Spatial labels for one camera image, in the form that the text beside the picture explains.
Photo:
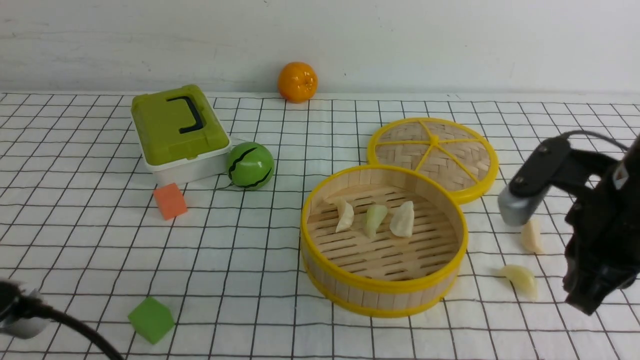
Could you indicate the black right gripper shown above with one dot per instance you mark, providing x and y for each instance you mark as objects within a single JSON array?
[{"x": 603, "y": 252}]

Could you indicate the greenish dumpling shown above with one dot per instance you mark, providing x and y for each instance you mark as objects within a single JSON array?
[
  {"x": 375, "y": 215},
  {"x": 522, "y": 278}
]

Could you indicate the white dumpling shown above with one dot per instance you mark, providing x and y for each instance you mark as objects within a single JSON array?
[
  {"x": 531, "y": 237},
  {"x": 402, "y": 222},
  {"x": 346, "y": 215}
]

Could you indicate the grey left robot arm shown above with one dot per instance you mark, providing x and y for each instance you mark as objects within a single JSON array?
[{"x": 13, "y": 321}]

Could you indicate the yellow bamboo steamer lid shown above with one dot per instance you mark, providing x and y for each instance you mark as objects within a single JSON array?
[{"x": 456, "y": 157}]

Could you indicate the yellow bamboo steamer tray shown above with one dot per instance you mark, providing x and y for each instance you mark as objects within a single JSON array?
[{"x": 390, "y": 276}]

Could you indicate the orange toy fruit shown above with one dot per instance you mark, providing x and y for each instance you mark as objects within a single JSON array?
[{"x": 297, "y": 82}]

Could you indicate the green toy watermelon ball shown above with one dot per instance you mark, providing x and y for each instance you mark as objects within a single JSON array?
[{"x": 250, "y": 166}]

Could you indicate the white grid tablecloth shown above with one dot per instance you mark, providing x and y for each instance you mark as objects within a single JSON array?
[{"x": 79, "y": 222}]

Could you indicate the orange foam cube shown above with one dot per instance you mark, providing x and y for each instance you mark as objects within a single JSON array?
[{"x": 170, "y": 201}]

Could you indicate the green lidded white box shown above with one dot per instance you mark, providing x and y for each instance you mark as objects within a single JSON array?
[{"x": 181, "y": 138}]

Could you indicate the green foam cube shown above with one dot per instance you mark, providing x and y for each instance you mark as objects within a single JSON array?
[{"x": 151, "y": 320}]

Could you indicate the right gripper camera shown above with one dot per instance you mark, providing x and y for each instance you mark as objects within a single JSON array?
[{"x": 554, "y": 163}]

